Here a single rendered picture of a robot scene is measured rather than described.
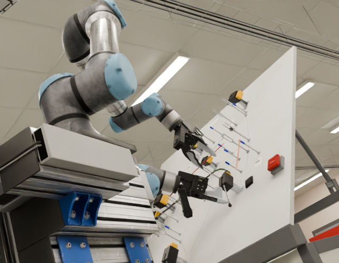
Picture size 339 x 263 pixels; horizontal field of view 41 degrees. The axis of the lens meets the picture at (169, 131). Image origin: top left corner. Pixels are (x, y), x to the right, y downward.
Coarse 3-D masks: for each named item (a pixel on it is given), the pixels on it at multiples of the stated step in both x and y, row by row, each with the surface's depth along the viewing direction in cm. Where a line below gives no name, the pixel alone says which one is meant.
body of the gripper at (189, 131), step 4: (180, 120) 181; (184, 120) 186; (176, 124) 180; (180, 124) 183; (184, 124) 184; (188, 124) 186; (172, 128) 180; (176, 128) 182; (188, 128) 184; (192, 128) 182; (196, 128) 184; (188, 132) 180; (192, 132) 181; (200, 132) 185; (188, 136) 179; (184, 140) 180; (188, 140) 179; (192, 140) 179; (184, 144) 181; (188, 144) 180; (192, 144) 179; (184, 148) 181; (188, 148) 181
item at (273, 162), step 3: (276, 156) 162; (270, 159) 164; (273, 159) 162; (276, 159) 160; (270, 162) 163; (273, 162) 161; (276, 162) 159; (267, 165) 163; (270, 165) 162; (273, 165) 160; (276, 165) 159; (267, 168) 162; (270, 168) 161; (273, 168) 161
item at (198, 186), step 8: (184, 176) 166; (192, 176) 166; (200, 176) 165; (176, 184) 164; (184, 184) 166; (192, 184) 165; (200, 184) 166; (176, 192) 165; (192, 192) 165; (200, 192) 164
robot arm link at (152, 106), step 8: (152, 96) 170; (136, 104) 174; (144, 104) 170; (152, 104) 169; (160, 104) 170; (136, 112) 172; (144, 112) 170; (152, 112) 169; (160, 112) 174; (144, 120) 174
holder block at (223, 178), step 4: (224, 176) 176; (228, 176) 177; (220, 180) 177; (224, 180) 174; (228, 180) 175; (232, 180) 177; (220, 184) 175; (224, 184) 174; (228, 184) 174; (232, 184) 175; (228, 188) 175
